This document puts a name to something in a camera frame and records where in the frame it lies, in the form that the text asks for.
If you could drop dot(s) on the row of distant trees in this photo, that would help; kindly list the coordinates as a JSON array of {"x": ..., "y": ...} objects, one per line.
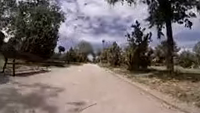
[{"x": 111, "y": 55}]

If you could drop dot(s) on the pale dirt path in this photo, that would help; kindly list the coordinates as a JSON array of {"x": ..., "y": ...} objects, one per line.
[{"x": 86, "y": 91}]

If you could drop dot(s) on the dark bushy tree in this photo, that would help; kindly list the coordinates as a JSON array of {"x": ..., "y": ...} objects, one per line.
[{"x": 138, "y": 51}]

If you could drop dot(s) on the tall dark-trunk tree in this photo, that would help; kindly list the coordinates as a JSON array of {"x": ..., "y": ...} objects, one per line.
[{"x": 169, "y": 46}]

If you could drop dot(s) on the group of leafy trees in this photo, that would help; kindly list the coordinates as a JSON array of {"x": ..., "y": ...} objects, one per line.
[{"x": 33, "y": 25}]

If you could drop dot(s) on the dry grass strip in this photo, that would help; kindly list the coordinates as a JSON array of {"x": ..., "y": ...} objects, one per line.
[{"x": 176, "y": 84}]

